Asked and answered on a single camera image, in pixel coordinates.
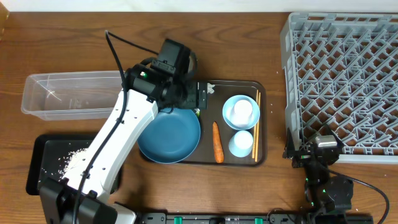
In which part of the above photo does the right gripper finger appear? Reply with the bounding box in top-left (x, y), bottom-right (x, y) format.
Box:
top-left (282, 128), bottom-right (295, 158)
top-left (323, 124), bottom-right (343, 145)

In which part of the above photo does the dark blue plate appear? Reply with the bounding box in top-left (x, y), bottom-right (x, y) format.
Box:
top-left (137, 108), bottom-right (201, 164)

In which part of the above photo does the pile of white rice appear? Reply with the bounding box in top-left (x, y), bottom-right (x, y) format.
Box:
top-left (58, 148), bottom-right (87, 179)

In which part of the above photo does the yellow foil snack wrapper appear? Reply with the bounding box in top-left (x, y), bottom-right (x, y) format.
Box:
top-left (194, 108), bottom-right (200, 118)

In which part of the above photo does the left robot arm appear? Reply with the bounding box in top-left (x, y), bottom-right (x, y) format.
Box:
top-left (39, 39), bottom-right (206, 223)

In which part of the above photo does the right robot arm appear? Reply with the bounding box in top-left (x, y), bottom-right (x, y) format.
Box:
top-left (282, 126), bottom-right (353, 223)

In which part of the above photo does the grey dishwasher rack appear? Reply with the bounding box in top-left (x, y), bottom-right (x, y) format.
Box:
top-left (280, 12), bottom-right (397, 164)

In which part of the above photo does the wooden chopstick right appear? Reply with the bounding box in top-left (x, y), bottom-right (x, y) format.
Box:
top-left (254, 91), bottom-right (261, 162)

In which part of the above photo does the light blue cup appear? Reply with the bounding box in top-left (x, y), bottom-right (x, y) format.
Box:
top-left (228, 131), bottom-right (254, 157)

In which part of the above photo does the light blue bowl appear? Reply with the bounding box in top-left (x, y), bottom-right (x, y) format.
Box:
top-left (222, 95), bottom-right (261, 130)

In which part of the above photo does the dark brown serving tray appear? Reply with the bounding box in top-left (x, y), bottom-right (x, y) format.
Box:
top-left (140, 80), bottom-right (267, 167)

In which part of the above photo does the white cup in bowl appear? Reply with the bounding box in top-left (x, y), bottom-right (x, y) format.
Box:
top-left (231, 100), bottom-right (252, 127)

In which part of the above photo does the orange carrot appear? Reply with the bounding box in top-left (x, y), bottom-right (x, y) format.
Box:
top-left (212, 121), bottom-right (224, 163)

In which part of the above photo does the clear plastic bin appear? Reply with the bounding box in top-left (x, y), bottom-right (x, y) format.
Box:
top-left (21, 71), bottom-right (122, 121)

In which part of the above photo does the black plastic tray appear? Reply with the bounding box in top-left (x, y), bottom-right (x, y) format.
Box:
top-left (25, 133), bottom-right (122, 196)

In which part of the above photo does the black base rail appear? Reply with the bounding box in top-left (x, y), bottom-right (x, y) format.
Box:
top-left (135, 212), bottom-right (374, 224)

